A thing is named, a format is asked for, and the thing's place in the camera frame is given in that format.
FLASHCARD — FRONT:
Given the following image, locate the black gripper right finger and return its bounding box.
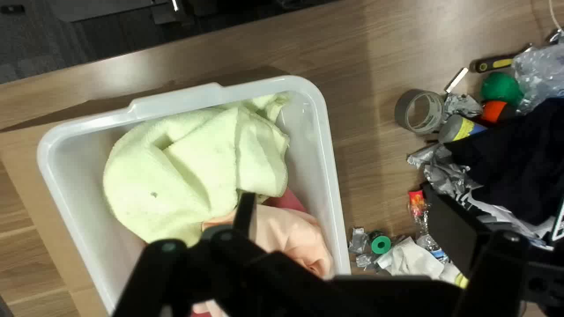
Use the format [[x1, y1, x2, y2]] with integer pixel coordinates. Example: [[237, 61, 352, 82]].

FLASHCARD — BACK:
[[422, 182, 489, 276]]

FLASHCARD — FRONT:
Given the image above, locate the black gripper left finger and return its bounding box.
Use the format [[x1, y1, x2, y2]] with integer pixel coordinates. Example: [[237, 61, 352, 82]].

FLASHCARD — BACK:
[[232, 191, 255, 235]]

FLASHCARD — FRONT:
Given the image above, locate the peach cloth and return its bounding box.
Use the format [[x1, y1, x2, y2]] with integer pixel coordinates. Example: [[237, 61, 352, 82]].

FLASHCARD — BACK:
[[248, 203, 333, 277]]

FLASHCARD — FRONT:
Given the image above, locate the light green cloth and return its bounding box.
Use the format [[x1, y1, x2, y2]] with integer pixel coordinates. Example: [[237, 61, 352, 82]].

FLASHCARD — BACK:
[[102, 93, 288, 244]]

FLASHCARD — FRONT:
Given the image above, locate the pink cloth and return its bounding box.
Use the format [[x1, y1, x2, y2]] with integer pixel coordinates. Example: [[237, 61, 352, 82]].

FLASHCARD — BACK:
[[266, 188, 306, 211]]

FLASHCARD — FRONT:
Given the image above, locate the white plastic bin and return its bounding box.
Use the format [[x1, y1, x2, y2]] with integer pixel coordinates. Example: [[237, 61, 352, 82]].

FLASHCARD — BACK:
[[36, 75, 350, 311]]

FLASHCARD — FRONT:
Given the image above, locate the green tape spool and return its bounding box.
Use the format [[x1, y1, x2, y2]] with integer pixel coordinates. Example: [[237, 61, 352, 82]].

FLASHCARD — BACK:
[[370, 235, 391, 255]]

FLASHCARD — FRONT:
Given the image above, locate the black cloth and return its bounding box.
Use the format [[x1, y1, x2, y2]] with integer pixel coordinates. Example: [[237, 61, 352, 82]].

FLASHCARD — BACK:
[[445, 98, 564, 225]]

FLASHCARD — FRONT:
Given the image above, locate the orange ball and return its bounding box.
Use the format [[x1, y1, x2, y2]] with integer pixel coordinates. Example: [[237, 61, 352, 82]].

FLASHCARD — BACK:
[[479, 100, 509, 122]]

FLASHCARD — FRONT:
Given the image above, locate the green ball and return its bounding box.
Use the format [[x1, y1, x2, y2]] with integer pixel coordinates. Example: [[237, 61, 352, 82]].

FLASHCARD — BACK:
[[481, 71, 523, 105]]

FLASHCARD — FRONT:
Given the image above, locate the grey duct tape roll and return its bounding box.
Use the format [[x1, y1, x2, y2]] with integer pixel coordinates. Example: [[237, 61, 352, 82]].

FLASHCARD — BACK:
[[394, 89, 442, 135]]

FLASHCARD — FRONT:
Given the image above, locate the yellow handled screwdriver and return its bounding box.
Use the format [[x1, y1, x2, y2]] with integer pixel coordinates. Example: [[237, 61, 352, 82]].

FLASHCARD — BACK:
[[470, 56, 512, 73]]

